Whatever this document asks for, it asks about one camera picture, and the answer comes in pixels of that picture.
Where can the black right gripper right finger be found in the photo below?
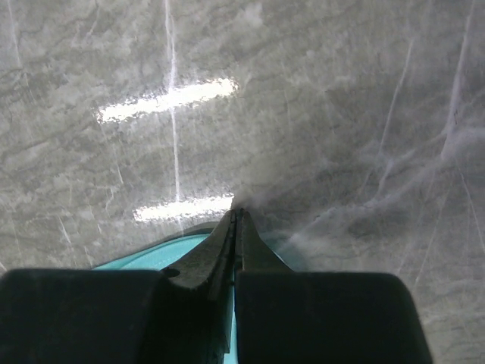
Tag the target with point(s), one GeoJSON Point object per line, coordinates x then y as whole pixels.
{"type": "Point", "coordinates": [285, 316]}

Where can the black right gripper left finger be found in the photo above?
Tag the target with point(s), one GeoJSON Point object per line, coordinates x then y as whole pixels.
{"type": "Point", "coordinates": [76, 316]}

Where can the teal t-shirt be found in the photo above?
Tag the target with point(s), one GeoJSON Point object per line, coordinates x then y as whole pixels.
{"type": "Point", "coordinates": [163, 258]}

